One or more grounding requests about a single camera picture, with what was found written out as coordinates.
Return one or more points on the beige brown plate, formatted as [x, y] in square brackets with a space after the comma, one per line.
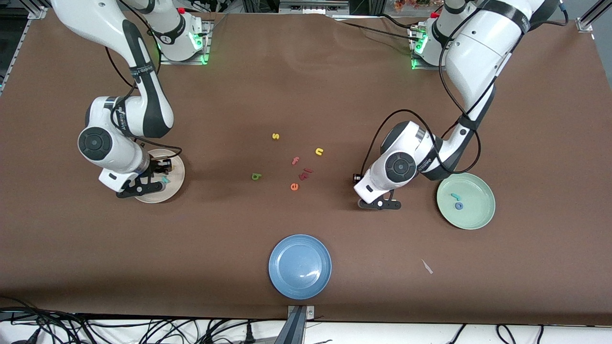
[174, 191]

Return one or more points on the brown table cover sheet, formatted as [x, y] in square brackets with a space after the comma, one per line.
[306, 86]

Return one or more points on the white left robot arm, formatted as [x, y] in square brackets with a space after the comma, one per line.
[483, 48]

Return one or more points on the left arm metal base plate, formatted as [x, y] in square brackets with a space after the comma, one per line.
[425, 68]

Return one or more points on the blue plate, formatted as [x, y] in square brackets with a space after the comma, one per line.
[300, 266]

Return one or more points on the orange flowers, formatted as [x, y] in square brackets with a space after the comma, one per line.
[411, 5]

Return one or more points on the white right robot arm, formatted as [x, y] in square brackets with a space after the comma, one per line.
[143, 95]

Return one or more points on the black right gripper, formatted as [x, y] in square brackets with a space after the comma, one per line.
[155, 168]

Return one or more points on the light green plate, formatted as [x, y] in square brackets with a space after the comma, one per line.
[478, 212]

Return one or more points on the aluminium frame profile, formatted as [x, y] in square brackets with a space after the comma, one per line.
[36, 12]
[590, 16]

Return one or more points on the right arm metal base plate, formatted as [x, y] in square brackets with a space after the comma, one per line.
[184, 61]

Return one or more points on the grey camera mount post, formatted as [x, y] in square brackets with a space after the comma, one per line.
[295, 327]

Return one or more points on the white paper scrap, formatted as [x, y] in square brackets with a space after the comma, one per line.
[427, 266]

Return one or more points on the grey metal box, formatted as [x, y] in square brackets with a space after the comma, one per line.
[313, 6]

